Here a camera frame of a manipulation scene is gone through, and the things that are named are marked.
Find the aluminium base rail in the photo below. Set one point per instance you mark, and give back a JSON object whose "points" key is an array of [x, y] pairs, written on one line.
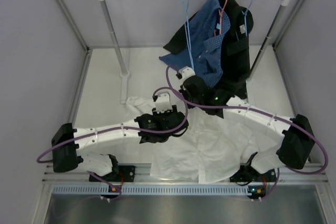
{"points": [[153, 173]]}

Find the aluminium frame post right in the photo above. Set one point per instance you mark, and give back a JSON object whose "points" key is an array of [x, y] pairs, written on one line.
{"points": [[288, 21]]}

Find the black shirt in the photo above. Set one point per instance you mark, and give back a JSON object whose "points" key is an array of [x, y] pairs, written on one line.
{"points": [[235, 61]]}

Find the light blue hanger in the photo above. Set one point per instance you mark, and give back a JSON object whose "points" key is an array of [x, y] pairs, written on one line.
{"points": [[185, 4]]}

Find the white shirt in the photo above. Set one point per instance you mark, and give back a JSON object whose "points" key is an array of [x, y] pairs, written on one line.
{"points": [[210, 143]]}

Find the blue hanger under black shirt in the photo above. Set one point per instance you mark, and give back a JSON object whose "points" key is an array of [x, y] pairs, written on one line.
{"points": [[244, 26]]}

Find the pink wire hanger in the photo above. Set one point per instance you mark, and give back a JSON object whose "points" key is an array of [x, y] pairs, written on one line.
{"points": [[218, 30]]}

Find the perforated cable duct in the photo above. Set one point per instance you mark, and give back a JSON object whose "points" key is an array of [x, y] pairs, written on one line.
{"points": [[155, 190]]}

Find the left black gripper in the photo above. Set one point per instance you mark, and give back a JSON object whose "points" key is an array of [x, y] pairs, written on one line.
{"points": [[158, 115]]}

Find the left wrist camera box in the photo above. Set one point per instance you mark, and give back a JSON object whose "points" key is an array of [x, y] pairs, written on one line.
{"points": [[162, 102]]}

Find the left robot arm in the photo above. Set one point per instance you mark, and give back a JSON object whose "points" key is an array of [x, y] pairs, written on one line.
{"points": [[74, 148]]}

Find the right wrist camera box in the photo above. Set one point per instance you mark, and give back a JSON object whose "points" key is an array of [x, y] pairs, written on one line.
{"points": [[186, 72]]}

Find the aluminium frame post left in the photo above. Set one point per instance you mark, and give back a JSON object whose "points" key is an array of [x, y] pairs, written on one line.
{"points": [[72, 24]]}

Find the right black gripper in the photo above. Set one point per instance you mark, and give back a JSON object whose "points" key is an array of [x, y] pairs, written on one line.
{"points": [[184, 90]]}

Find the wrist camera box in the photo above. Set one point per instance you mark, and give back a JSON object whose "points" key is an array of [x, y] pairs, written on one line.
{"points": [[162, 102], [186, 72]]}

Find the aluminium frame post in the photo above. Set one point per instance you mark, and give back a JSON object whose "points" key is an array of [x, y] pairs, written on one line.
{"points": [[288, 21], [72, 24]]}

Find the blue checked shirt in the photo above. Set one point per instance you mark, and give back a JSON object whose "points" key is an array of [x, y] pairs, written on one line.
{"points": [[207, 31]]}

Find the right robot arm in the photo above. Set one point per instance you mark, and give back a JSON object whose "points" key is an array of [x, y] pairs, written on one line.
{"points": [[291, 135]]}

